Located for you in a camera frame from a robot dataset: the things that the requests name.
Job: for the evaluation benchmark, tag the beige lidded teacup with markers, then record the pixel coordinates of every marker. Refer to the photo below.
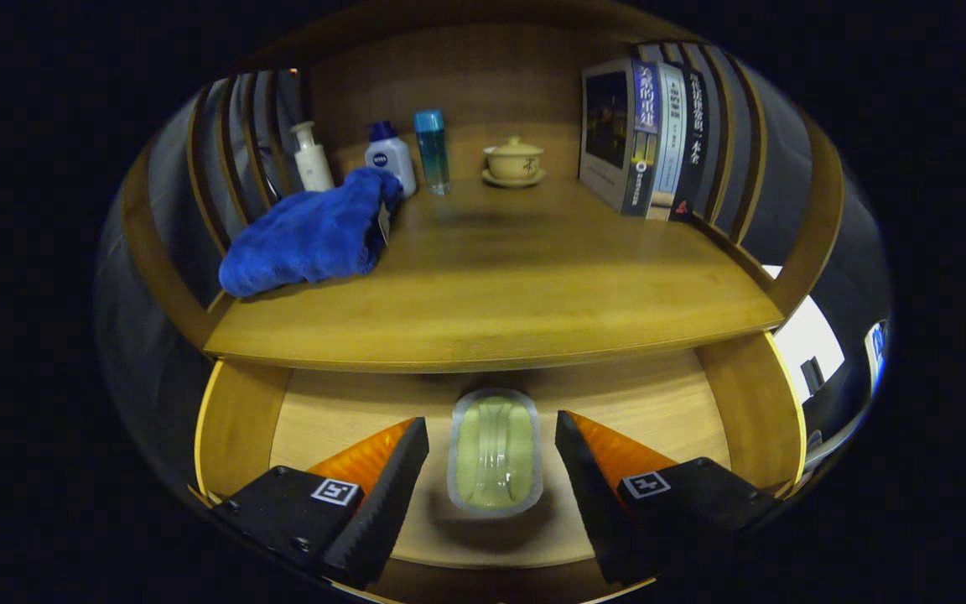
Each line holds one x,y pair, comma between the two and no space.
515,159

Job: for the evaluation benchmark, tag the wooden countertop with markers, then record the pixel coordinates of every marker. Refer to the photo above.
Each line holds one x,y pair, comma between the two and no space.
533,277

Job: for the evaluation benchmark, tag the small black box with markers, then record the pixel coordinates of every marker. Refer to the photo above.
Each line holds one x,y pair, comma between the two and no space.
813,375

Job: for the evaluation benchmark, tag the book with pale spine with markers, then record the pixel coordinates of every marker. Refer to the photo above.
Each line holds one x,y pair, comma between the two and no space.
669,143

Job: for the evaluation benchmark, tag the black backdrop cloth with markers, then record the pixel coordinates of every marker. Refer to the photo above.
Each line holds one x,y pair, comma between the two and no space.
781,193

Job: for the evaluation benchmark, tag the blue towel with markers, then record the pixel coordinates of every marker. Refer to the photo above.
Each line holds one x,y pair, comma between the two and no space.
307,235

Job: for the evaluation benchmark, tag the book with black spine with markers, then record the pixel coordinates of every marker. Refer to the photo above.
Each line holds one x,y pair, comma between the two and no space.
691,151

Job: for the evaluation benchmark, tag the white side cabinet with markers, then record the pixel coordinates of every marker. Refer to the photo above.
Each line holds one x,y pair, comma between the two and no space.
810,335

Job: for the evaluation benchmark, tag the clear blue bottle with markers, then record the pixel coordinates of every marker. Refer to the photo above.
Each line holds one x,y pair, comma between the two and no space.
433,155

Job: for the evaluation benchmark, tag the white bottle with blue cap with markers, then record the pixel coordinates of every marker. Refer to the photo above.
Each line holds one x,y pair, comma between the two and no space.
391,159

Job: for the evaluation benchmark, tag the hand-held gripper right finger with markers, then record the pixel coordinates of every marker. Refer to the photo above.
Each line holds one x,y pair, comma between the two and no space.
600,503

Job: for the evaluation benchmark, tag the book with blue spine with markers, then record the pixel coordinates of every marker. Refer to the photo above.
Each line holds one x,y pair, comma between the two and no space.
609,126

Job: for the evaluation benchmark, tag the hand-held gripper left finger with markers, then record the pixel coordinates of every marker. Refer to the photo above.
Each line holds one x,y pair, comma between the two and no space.
391,503

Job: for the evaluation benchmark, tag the white pump bottle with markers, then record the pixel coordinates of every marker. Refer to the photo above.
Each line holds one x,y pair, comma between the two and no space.
313,164

